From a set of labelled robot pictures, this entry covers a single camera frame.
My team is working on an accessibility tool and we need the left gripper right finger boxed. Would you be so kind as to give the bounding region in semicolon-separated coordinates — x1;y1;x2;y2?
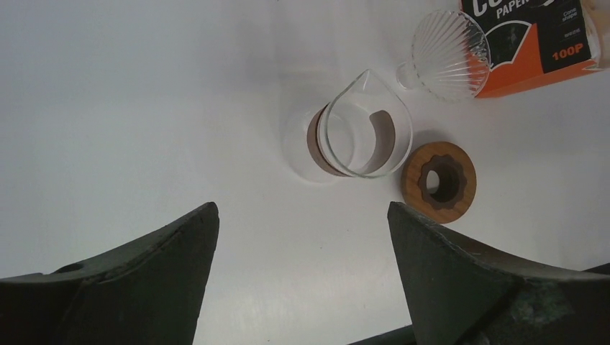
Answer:
387;202;609;344

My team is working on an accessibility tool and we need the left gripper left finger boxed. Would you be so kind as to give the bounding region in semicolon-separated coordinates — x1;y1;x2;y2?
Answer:
1;202;219;344

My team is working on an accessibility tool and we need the round wooden dripper holder ring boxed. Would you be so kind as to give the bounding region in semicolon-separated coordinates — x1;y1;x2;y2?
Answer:
401;141;478;225

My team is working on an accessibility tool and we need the glass carafe with wooden collar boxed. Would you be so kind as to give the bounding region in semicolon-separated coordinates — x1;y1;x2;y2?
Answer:
279;69;414;185

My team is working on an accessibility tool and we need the clear glass ribbed dripper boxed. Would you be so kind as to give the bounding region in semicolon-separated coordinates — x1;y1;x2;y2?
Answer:
396;10;491;101

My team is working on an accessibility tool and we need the orange coffee filter box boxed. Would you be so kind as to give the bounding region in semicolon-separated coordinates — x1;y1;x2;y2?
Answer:
460;0;609;98

